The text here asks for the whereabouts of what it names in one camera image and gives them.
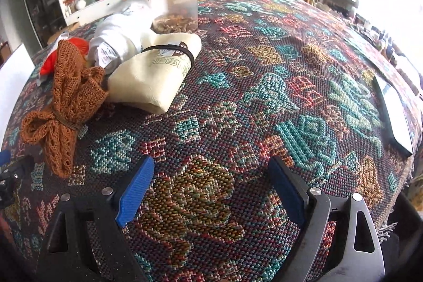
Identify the brown knitted cloth bundle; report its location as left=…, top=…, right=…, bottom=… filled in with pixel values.
left=20, top=39, right=109, bottom=178

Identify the orange red soft cloth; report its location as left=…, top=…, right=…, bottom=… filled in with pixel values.
left=39, top=36, right=90, bottom=76

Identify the cream cloth pouch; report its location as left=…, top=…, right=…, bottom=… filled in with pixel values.
left=107, top=32, right=202, bottom=115

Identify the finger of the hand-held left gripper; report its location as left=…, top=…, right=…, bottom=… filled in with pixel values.
left=0, top=150, right=34, bottom=208

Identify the phone case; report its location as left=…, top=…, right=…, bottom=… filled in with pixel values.
left=373, top=74, right=415, bottom=157

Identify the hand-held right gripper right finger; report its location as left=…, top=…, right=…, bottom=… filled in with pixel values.
left=267, top=156, right=385, bottom=282

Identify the white television cabinet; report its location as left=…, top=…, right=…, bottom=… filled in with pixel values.
left=64, top=0, right=149, bottom=26

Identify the colourful woven patterned blanket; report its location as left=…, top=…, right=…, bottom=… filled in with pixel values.
left=0, top=0, right=423, bottom=282

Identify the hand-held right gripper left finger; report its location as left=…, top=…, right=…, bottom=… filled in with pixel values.
left=36, top=155, right=156, bottom=282

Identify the black elastic band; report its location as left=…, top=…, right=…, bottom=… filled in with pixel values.
left=142, top=43, right=195, bottom=66

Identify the white cloth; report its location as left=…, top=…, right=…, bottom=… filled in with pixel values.
left=88, top=1, right=156, bottom=69

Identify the white board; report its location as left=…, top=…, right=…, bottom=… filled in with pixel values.
left=0, top=43, right=35, bottom=144

